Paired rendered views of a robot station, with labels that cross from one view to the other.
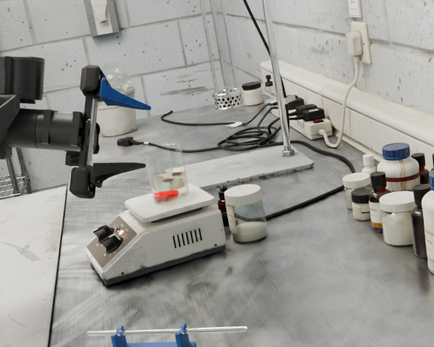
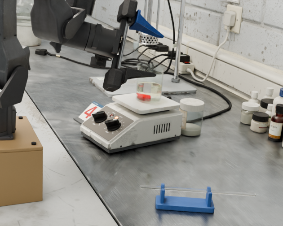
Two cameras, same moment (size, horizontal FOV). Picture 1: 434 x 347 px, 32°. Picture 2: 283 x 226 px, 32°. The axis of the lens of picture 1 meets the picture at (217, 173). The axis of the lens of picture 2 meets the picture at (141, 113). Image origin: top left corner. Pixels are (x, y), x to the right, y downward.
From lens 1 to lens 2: 44 cm
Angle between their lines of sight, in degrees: 18
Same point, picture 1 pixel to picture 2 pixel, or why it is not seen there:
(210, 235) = (174, 128)
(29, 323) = (67, 174)
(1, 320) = not seen: hidden behind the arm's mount
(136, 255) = (131, 135)
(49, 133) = (99, 41)
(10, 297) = not seen: hidden behind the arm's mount
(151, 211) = (142, 106)
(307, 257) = (239, 151)
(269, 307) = (240, 181)
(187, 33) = not seen: outside the picture
